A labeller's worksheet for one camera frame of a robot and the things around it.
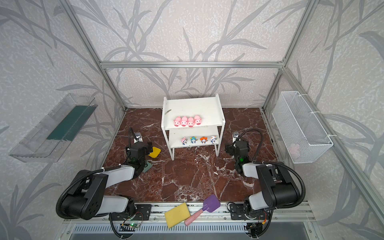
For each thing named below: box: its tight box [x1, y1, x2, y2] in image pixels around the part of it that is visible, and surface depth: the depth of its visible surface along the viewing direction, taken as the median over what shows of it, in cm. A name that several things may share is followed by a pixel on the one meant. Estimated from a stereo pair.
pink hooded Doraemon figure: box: [181, 136, 188, 146], surface depth 80 cm
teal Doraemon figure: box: [189, 136, 198, 144], surface depth 81 cm
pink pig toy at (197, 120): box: [194, 115, 202, 126], surface depth 69 cm
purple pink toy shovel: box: [184, 194, 221, 227], surface depth 77 cm
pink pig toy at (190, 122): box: [187, 116, 195, 128], surface depth 68 cm
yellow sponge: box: [164, 202, 191, 229], surface depth 74 cm
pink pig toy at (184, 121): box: [181, 115, 188, 127], surface depth 68 cm
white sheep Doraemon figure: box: [210, 136, 218, 144], surface depth 82 cm
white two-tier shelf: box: [161, 93, 226, 161], surface depth 76 cm
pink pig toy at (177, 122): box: [173, 116, 181, 127], surface depth 68 cm
